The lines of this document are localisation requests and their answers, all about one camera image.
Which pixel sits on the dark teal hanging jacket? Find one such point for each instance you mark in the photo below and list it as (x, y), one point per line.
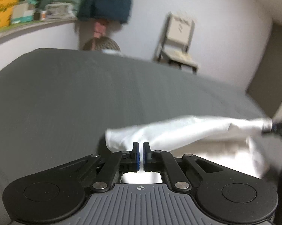
(114, 10)

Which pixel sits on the yellow cardboard box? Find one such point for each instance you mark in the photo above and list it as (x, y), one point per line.
(6, 9)

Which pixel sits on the white cloth garment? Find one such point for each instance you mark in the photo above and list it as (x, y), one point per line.
(227, 141)

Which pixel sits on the beige folding chair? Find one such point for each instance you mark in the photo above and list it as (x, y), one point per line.
(175, 42)

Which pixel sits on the grey bed sheet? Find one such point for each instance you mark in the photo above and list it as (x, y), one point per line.
(55, 107)

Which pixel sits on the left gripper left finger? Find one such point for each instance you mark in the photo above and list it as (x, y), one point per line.
(118, 163)

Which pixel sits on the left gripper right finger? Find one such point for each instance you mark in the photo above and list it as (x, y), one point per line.
(164, 163)

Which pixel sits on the grey window shelf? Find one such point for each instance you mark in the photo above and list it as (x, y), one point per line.
(14, 28)

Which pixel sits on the woven basket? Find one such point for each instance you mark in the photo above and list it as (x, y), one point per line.
(103, 43)

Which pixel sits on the teal white box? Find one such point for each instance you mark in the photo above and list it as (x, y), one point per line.
(23, 12)

